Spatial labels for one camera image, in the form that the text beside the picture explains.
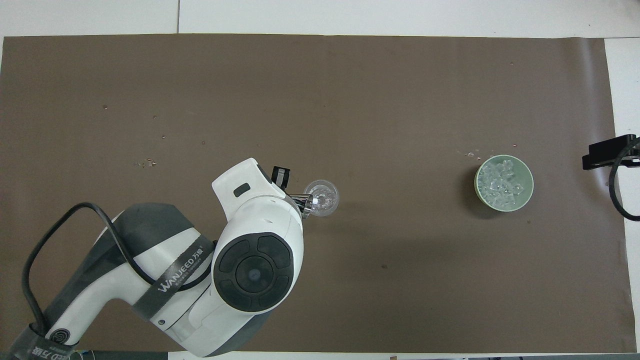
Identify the clear ice cubes pile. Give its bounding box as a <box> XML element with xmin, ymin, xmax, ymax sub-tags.
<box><xmin>479</xmin><ymin>159</ymin><xmax>527</xmax><ymax>204</ymax></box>

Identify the clear drinking glass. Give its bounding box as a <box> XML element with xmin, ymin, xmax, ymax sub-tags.
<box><xmin>303</xmin><ymin>179</ymin><xmax>340</xmax><ymax>218</ymax></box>

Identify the green bowl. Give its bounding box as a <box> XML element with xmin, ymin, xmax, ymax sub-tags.
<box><xmin>473</xmin><ymin>154</ymin><xmax>535</xmax><ymax>213</ymax></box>

